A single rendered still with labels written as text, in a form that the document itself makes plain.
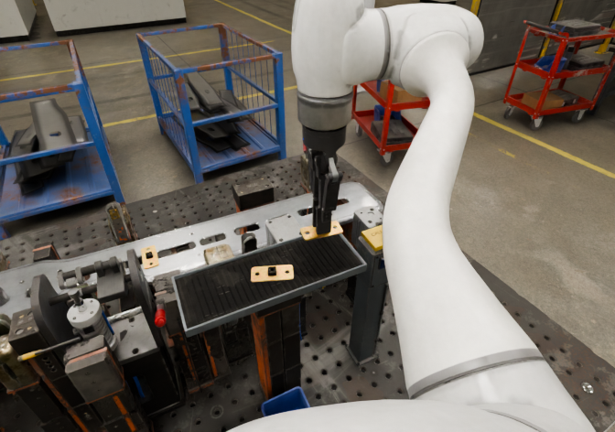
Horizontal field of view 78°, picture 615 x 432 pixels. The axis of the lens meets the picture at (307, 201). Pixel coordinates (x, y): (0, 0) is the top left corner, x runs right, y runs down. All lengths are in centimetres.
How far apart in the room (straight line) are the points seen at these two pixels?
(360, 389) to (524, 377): 90
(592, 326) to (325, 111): 221
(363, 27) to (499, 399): 46
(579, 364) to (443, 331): 116
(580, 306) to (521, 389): 239
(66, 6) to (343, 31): 828
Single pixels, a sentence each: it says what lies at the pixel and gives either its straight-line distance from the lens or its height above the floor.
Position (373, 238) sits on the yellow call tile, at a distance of 87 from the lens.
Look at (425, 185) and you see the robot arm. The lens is 38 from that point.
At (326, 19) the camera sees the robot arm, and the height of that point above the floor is 163.
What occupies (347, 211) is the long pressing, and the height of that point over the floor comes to 100.
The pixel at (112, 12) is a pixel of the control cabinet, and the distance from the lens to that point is 880.
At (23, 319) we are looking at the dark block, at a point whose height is 112.
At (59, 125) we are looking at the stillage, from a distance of 341.
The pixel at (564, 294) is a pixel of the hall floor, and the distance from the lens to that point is 269.
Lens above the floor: 173
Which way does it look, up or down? 37 degrees down
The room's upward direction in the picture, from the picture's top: straight up
